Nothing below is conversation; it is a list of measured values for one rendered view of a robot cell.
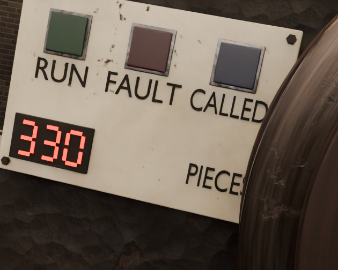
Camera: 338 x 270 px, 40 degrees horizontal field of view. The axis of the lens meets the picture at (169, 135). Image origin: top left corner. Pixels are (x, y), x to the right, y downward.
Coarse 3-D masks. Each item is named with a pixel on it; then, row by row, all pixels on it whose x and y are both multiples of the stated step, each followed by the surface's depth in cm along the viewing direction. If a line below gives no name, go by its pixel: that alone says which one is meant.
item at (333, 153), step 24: (336, 144) 26; (336, 168) 26; (312, 192) 27; (336, 192) 27; (312, 216) 27; (336, 216) 27; (312, 240) 27; (336, 240) 27; (312, 264) 27; (336, 264) 27
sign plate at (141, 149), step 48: (48, 0) 44; (96, 0) 43; (96, 48) 44; (192, 48) 42; (288, 48) 41; (48, 96) 45; (96, 96) 44; (144, 96) 43; (192, 96) 42; (240, 96) 42; (96, 144) 44; (144, 144) 44; (192, 144) 43; (240, 144) 42; (144, 192) 44; (192, 192) 43; (240, 192) 42
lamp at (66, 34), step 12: (60, 24) 43; (72, 24) 43; (84, 24) 43; (48, 36) 44; (60, 36) 43; (72, 36) 43; (84, 36) 43; (48, 48) 44; (60, 48) 44; (72, 48) 43
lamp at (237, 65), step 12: (228, 48) 41; (240, 48) 41; (252, 48) 41; (228, 60) 41; (240, 60) 41; (252, 60) 41; (216, 72) 41; (228, 72) 41; (240, 72) 41; (252, 72) 41; (228, 84) 41; (240, 84) 41; (252, 84) 41
